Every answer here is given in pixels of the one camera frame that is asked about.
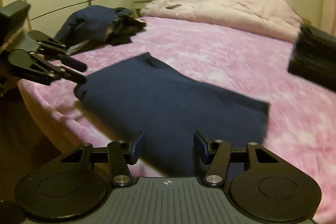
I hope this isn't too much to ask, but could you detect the small dark object on quilt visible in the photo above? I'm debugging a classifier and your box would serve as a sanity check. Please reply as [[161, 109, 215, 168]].
[[165, 4, 182, 10]]

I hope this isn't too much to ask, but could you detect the navy blue garment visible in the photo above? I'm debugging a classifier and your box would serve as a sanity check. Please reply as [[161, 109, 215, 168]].
[[74, 53, 269, 176]]

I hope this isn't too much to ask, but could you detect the pink rose pattern blanket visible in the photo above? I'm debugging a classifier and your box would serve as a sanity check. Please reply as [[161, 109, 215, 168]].
[[19, 17, 335, 223]]

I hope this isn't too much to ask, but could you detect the stack of folded dark clothes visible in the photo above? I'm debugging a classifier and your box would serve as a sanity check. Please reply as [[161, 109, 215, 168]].
[[287, 23, 336, 92]]

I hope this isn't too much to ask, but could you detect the pile of unfolded dark clothes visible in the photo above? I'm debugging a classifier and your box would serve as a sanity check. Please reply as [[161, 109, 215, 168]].
[[54, 5, 146, 55]]

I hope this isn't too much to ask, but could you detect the pale pink quilt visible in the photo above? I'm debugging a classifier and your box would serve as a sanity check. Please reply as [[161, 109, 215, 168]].
[[141, 0, 303, 43]]

